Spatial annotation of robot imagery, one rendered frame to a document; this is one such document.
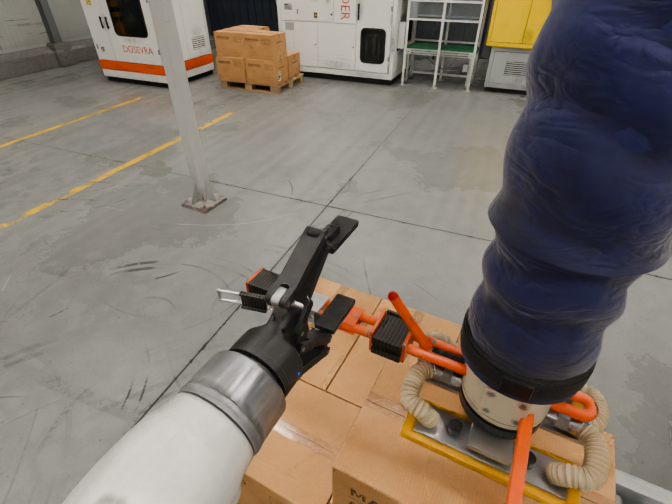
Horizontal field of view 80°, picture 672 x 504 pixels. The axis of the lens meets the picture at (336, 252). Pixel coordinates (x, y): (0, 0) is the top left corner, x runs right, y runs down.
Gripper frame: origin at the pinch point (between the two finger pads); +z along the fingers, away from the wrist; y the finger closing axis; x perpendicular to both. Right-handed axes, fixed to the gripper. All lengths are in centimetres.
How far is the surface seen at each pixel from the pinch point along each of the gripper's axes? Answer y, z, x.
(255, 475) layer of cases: 103, 4, -33
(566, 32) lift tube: -27.7, 13.7, 18.3
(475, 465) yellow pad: 46, 8, 25
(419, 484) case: 63, 8, 16
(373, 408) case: 63, 20, -1
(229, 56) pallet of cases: 105, 549, -496
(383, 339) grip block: 32.4, 17.8, 1.1
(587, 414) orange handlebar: 34, 20, 41
